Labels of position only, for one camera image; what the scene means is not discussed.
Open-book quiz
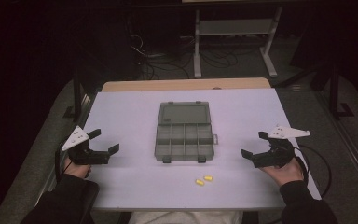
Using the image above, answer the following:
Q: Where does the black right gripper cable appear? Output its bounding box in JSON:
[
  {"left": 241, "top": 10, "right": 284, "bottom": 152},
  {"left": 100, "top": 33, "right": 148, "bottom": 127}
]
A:
[{"left": 292, "top": 143, "right": 333, "bottom": 199}]

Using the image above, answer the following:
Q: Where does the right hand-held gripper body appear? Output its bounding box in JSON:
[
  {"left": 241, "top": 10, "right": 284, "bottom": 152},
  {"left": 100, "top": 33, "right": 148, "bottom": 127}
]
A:
[{"left": 252, "top": 125, "right": 311, "bottom": 169}]

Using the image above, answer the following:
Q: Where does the black metal stand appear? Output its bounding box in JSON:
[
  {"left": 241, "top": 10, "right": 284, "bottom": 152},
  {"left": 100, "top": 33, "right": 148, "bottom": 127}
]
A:
[
  {"left": 328, "top": 62, "right": 355, "bottom": 121},
  {"left": 62, "top": 74, "right": 86, "bottom": 123}
]

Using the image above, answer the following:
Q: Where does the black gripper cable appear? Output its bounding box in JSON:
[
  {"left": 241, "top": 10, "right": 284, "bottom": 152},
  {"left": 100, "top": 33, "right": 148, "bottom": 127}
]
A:
[
  {"left": 292, "top": 143, "right": 333, "bottom": 199},
  {"left": 54, "top": 139, "right": 73, "bottom": 185}
]

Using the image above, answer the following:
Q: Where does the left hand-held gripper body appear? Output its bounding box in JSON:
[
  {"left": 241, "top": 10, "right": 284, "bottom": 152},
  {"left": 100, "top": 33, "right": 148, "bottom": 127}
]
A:
[{"left": 61, "top": 125, "right": 110, "bottom": 166}]

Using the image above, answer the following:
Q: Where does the person's left hand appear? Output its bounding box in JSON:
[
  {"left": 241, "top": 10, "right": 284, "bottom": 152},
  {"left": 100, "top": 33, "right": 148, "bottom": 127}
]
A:
[{"left": 63, "top": 157, "right": 92, "bottom": 179}]

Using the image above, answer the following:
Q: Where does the metal floor rail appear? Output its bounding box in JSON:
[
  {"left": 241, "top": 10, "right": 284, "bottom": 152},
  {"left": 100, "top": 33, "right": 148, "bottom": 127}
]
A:
[{"left": 315, "top": 90, "right": 358, "bottom": 195}]

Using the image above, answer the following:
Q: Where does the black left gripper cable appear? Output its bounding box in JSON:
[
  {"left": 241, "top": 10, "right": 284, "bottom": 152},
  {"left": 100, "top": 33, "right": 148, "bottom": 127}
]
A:
[{"left": 54, "top": 139, "right": 73, "bottom": 185}]

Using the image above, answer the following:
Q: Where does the wooden table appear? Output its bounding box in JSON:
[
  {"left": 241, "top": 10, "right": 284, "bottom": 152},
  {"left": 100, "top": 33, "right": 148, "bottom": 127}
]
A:
[{"left": 101, "top": 77, "right": 272, "bottom": 93}]

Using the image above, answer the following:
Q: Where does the person's right hand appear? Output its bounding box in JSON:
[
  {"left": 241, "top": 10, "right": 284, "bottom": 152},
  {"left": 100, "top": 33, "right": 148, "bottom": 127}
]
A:
[{"left": 259, "top": 158, "right": 305, "bottom": 188}]

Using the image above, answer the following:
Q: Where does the grey translucent compartment box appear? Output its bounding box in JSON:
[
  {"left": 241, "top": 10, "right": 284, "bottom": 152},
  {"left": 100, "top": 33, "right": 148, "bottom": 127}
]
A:
[{"left": 154, "top": 101, "right": 219, "bottom": 164}]

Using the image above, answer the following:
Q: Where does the tangle of black floor cables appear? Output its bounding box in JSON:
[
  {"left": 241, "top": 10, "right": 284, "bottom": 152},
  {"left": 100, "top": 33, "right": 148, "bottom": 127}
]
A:
[{"left": 130, "top": 33, "right": 241, "bottom": 81}]

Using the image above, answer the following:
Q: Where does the white metal desk frame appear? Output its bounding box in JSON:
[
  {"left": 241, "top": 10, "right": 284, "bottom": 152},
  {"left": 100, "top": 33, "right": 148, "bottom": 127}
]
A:
[{"left": 193, "top": 6, "right": 284, "bottom": 79}]

